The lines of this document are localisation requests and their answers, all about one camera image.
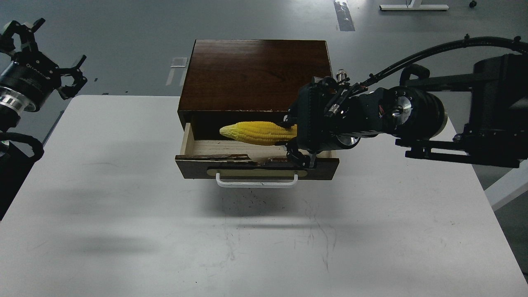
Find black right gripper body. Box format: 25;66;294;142
288;76;382;154

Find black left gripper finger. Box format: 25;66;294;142
0;18;46;62
57;55;87;100

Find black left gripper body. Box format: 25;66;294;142
0;58;61;112

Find yellow corn cob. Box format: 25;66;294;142
219;121;297;146

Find wooden drawer with dark front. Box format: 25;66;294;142
175;123;339;180

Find white drawer handle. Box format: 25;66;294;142
215;173;299;189

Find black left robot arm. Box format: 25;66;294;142
0;18;87;217

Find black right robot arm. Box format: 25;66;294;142
278;54;528;168

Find dark wooden cabinet box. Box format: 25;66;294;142
177;39;332;140

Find grey floor tape strip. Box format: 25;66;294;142
332;0;355;32

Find white floor tape marks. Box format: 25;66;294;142
165;57;188;86

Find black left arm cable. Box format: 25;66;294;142
0;132;45;161

